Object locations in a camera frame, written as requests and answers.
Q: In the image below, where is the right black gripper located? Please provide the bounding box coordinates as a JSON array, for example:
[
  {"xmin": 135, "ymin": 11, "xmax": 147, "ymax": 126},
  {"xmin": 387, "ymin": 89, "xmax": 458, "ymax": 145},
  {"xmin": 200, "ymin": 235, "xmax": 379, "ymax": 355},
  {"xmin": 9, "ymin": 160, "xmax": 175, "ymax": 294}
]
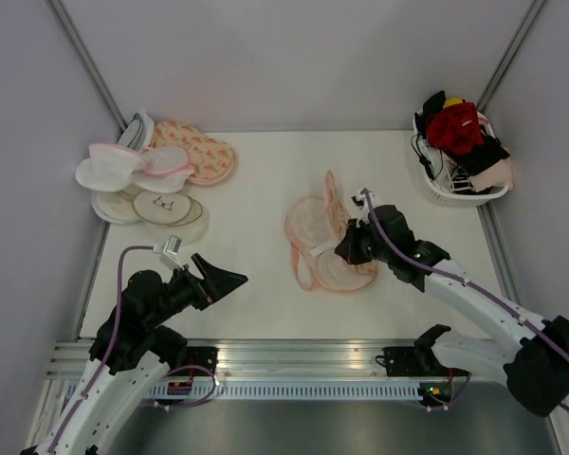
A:
[{"xmin": 335, "ymin": 216, "xmax": 394, "ymax": 264}]

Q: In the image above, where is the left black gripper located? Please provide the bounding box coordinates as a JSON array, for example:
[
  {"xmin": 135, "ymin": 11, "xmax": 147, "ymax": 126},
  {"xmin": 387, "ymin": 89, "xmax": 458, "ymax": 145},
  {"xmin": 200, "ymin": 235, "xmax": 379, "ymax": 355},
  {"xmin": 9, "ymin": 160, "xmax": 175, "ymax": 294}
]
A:
[{"xmin": 146, "ymin": 251, "xmax": 248, "ymax": 328}]

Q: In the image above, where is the peach floral mesh laundry bag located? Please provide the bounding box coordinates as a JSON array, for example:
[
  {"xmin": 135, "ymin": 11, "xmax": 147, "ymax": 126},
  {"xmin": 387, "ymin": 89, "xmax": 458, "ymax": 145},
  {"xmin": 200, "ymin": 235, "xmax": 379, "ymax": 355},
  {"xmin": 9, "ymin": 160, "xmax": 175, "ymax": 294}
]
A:
[{"xmin": 284, "ymin": 172, "xmax": 377, "ymax": 293}]

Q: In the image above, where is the red bra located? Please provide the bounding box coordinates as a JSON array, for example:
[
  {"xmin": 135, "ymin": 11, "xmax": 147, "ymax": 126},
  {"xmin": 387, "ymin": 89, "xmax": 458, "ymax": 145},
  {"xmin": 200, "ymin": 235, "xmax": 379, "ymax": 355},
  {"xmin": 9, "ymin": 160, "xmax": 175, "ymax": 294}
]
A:
[{"xmin": 426, "ymin": 101, "xmax": 484, "ymax": 155}]

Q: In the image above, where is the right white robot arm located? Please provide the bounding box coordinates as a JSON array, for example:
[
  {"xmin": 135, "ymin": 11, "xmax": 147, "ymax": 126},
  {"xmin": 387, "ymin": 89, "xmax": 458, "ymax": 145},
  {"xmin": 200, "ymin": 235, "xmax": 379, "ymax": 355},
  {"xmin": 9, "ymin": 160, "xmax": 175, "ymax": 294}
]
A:
[{"xmin": 335, "ymin": 191, "xmax": 569, "ymax": 417}]

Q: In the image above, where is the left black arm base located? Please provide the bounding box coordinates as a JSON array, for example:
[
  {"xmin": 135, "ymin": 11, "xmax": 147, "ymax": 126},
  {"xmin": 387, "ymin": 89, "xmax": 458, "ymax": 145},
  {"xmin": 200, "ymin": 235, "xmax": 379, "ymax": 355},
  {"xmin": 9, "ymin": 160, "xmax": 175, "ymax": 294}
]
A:
[{"xmin": 182, "ymin": 346, "xmax": 219, "ymax": 379}]

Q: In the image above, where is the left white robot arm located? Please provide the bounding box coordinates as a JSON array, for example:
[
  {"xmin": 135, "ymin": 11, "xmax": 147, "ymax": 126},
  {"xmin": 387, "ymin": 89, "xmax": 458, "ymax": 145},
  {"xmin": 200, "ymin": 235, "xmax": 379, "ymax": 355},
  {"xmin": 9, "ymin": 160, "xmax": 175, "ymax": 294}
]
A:
[{"xmin": 25, "ymin": 253, "xmax": 248, "ymax": 454}]

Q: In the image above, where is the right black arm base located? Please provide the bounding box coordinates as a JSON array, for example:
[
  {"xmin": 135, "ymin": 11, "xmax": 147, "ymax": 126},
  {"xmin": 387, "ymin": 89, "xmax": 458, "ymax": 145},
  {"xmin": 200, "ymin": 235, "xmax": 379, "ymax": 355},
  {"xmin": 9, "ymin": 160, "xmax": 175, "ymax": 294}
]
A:
[{"xmin": 381, "ymin": 346, "xmax": 429, "ymax": 378}]

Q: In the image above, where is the white plastic laundry basket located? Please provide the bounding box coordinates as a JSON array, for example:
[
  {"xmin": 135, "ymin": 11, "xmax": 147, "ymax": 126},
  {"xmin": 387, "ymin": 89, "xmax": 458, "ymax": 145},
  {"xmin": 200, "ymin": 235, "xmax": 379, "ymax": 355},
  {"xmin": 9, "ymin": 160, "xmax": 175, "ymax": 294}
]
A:
[{"xmin": 406, "ymin": 110, "xmax": 512, "ymax": 208}]

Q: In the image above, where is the beige bag with bra print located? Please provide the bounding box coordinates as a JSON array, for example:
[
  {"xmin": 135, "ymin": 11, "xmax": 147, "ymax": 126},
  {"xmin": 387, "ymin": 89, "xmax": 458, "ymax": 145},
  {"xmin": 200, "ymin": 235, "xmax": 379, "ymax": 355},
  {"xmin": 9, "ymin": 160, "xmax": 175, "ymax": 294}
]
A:
[{"xmin": 132, "ymin": 191, "xmax": 204, "ymax": 227}]

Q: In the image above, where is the cream round mesh bag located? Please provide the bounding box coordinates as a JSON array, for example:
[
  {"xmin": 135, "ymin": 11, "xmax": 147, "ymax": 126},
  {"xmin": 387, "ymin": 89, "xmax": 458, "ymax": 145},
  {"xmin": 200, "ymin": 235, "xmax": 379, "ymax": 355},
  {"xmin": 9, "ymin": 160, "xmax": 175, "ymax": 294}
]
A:
[{"xmin": 91, "ymin": 191, "xmax": 141, "ymax": 225}]

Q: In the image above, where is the pink bra in basket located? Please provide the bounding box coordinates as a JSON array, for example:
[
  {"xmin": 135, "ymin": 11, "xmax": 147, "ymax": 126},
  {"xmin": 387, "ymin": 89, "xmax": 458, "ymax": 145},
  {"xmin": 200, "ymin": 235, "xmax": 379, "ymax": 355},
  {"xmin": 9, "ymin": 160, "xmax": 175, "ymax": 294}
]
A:
[{"xmin": 454, "ymin": 158, "xmax": 513, "ymax": 193}]

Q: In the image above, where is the black bra in basket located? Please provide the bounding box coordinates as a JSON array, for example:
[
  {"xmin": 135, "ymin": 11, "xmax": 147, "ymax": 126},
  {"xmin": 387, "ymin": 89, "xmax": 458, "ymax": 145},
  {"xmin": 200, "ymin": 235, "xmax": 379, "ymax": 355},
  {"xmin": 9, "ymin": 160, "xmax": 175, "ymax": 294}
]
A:
[{"xmin": 415, "ymin": 90, "xmax": 509, "ymax": 175}]

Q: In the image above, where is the white pink-trimmed mesh bag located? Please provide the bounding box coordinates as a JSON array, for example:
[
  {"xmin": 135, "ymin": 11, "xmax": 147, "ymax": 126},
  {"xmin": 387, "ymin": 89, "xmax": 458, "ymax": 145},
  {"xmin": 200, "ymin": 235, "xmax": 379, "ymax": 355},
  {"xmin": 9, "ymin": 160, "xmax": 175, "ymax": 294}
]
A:
[{"xmin": 75, "ymin": 143, "xmax": 149, "ymax": 192}]

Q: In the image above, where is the white blue-trimmed mesh bag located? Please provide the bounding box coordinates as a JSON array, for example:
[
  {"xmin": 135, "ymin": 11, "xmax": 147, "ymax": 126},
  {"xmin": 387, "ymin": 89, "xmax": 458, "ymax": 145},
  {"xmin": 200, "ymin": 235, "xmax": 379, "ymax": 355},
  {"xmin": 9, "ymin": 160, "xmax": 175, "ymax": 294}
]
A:
[{"xmin": 117, "ymin": 111, "xmax": 155, "ymax": 152}]

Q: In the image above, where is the yellow garment in basket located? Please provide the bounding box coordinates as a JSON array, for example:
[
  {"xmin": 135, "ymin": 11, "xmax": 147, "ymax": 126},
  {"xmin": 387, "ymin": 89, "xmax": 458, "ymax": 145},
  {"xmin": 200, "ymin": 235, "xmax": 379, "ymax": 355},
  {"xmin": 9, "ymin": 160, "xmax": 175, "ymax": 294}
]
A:
[{"xmin": 444, "ymin": 98, "xmax": 465, "ymax": 108}]

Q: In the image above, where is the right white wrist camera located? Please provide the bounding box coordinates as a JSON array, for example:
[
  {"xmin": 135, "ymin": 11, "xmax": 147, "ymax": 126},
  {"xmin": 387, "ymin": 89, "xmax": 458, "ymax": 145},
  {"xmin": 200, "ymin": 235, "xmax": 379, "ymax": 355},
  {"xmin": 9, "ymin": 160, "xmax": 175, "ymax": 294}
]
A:
[{"xmin": 351, "ymin": 188, "xmax": 379, "ymax": 223}]

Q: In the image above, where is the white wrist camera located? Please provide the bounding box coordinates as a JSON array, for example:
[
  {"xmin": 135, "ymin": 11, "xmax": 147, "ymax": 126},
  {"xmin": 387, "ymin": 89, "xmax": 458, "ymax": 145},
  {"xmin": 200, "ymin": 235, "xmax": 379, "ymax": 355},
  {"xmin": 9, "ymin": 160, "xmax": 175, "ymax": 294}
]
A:
[
  {"xmin": 150, "ymin": 235, "xmax": 186, "ymax": 270},
  {"xmin": 351, "ymin": 188, "xmax": 379, "ymax": 223}
]

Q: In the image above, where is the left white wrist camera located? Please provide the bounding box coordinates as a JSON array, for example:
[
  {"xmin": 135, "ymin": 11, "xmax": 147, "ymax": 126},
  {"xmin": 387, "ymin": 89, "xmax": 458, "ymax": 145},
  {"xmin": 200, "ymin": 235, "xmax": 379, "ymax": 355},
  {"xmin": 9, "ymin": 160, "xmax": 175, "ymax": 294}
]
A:
[{"xmin": 150, "ymin": 235, "xmax": 186, "ymax": 270}]

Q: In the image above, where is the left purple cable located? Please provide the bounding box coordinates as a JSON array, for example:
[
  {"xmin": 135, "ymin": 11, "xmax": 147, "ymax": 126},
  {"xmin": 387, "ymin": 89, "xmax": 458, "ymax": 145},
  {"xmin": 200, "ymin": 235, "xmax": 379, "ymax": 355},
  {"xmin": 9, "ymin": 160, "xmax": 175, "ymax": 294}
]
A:
[{"xmin": 46, "ymin": 244, "xmax": 219, "ymax": 454}]

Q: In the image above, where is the purple cable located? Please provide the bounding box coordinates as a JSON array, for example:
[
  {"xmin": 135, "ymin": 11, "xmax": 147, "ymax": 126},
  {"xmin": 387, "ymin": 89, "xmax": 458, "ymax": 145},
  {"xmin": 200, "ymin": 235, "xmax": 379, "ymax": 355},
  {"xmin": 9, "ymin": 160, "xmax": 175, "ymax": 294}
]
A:
[
  {"xmin": 46, "ymin": 244, "xmax": 219, "ymax": 454},
  {"xmin": 359, "ymin": 189, "xmax": 569, "ymax": 418}
]

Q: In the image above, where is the aluminium mounting rail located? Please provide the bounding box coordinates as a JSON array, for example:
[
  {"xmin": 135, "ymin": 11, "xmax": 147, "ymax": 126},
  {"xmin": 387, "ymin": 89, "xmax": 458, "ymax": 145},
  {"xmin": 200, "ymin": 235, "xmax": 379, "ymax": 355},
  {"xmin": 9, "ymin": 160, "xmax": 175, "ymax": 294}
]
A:
[{"xmin": 46, "ymin": 338, "xmax": 565, "ymax": 380}]

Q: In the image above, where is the white slotted cable duct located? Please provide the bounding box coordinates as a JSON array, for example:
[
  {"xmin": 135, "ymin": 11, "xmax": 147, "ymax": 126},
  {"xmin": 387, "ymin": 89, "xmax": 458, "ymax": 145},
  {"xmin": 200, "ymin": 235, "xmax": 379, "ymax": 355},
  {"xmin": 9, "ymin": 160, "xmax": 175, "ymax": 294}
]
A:
[{"xmin": 144, "ymin": 381, "xmax": 450, "ymax": 403}]

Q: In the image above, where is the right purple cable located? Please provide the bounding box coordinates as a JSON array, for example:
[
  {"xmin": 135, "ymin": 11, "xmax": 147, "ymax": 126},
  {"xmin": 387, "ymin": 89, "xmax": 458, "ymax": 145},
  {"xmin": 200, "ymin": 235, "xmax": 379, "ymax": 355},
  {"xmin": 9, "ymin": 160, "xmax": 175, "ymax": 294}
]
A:
[{"xmin": 359, "ymin": 189, "xmax": 569, "ymax": 418}]

